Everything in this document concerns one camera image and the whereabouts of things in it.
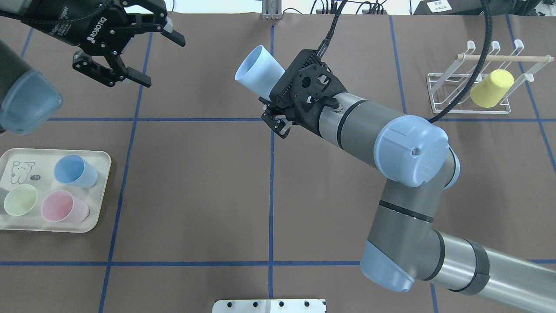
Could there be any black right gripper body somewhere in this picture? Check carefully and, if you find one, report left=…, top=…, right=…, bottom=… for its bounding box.
left=258, top=97, right=298, bottom=139

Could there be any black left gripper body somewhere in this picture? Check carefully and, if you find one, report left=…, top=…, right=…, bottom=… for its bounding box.
left=23, top=0, right=134, bottom=56

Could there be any blue plastic cup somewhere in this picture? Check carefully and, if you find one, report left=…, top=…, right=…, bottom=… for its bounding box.
left=53, top=154, right=99, bottom=189
left=235, top=45, right=285, bottom=101

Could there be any yellow plastic cup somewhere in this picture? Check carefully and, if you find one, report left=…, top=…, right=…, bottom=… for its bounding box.
left=470, top=69, right=515, bottom=108

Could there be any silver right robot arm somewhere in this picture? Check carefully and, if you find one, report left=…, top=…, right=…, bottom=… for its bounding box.
left=313, top=92, right=555, bottom=313

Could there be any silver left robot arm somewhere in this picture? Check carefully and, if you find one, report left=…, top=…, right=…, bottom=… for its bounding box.
left=0, top=0, right=186, bottom=135

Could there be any pink plastic cup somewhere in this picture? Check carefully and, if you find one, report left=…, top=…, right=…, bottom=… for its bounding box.
left=40, top=190, right=90, bottom=223

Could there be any pale green plastic cup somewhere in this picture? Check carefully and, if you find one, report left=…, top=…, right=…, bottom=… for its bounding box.
left=3, top=184, right=38, bottom=216

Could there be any grey plastic cup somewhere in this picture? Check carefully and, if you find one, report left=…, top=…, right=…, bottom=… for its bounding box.
left=0, top=187, right=9, bottom=215

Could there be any cream plastic tray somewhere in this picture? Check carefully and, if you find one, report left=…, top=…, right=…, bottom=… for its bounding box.
left=1, top=148, right=112, bottom=233

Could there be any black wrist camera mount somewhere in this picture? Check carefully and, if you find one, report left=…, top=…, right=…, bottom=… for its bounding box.
left=259, top=49, right=347, bottom=136

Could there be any white wire cup rack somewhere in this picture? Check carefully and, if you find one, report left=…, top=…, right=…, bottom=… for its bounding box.
left=426, top=39, right=555, bottom=115

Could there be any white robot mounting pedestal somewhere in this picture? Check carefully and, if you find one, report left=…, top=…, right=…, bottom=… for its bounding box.
left=212, top=299, right=328, bottom=313

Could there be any black braided right cable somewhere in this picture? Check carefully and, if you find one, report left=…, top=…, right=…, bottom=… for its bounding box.
left=316, top=0, right=494, bottom=123

